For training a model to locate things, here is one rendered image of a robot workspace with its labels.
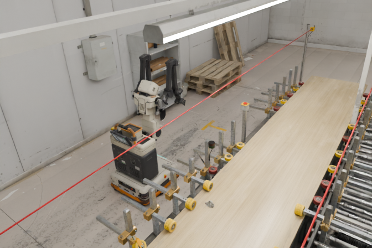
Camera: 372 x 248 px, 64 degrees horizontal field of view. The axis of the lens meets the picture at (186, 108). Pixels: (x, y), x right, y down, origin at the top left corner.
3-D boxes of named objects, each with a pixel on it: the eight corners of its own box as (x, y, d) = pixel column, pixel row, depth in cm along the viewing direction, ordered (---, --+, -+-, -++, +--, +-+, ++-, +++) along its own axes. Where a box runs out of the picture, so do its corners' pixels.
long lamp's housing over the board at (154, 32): (143, 41, 137) (141, 24, 134) (304, -10, 308) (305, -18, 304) (163, 44, 131) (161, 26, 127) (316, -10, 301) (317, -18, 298)
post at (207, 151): (205, 182, 290) (204, 140, 269) (207, 180, 293) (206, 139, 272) (208, 184, 288) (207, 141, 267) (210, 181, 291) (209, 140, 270)
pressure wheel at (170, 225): (172, 220, 219) (166, 230, 215) (168, 216, 213) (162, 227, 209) (178, 223, 215) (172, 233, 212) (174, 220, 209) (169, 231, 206)
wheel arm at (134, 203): (120, 200, 239) (120, 196, 237) (124, 197, 241) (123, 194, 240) (169, 228, 211) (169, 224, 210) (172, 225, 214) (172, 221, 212)
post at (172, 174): (173, 216, 256) (169, 171, 234) (176, 213, 258) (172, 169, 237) (176, 218, 254) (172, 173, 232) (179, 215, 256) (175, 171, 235)
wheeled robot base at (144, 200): (145, 208, 350) (143, 192, 339) (110, 187, 385) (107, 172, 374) (180, 177, 398) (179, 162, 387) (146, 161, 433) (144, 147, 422)
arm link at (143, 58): (137, 53, 361) (143, 55, 356) (145, 53, 372) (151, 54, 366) (137, 89, 375) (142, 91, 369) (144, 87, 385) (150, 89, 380)
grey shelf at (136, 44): (137, 114, 575) (126, 34, 506) (166, 98, 639) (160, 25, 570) (154, 120, 551) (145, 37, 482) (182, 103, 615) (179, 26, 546)
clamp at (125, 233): (118, 241, 204) (117, 236, 202) (132, 228, 214) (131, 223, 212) (124, 246, 201) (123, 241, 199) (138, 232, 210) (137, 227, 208)
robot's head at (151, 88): (149, 93, 340) (154, 81, 342) (135, 89, 351) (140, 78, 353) (156, 98, 351) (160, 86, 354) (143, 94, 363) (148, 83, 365)
